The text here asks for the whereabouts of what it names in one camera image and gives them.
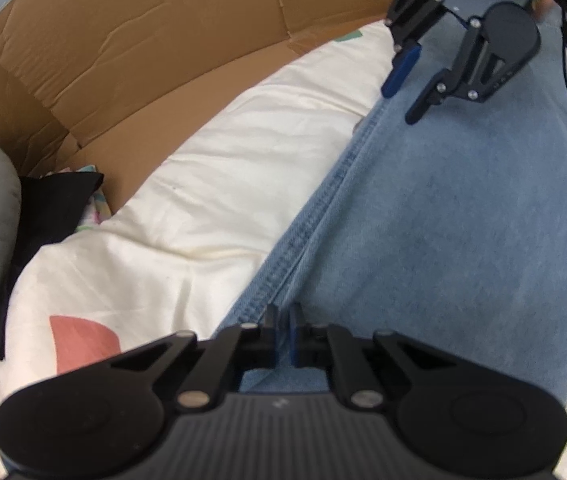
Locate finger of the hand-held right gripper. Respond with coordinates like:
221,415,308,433
403,16,504,126
381,0,448,100

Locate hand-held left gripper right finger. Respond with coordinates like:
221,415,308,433
288,302,464,408

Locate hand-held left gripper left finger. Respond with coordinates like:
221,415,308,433
108,305,279,407

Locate light blue denim jeans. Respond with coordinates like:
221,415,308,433
214,0,567,411

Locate cream bear printed blanket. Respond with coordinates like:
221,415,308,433
0,20,567,480

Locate pastel printed cloth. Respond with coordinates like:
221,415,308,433
74,162,115,235

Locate black cloth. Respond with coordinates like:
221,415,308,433
0,170,105,362

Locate brown cardboard sheet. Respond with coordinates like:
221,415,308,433
0,0,414,212

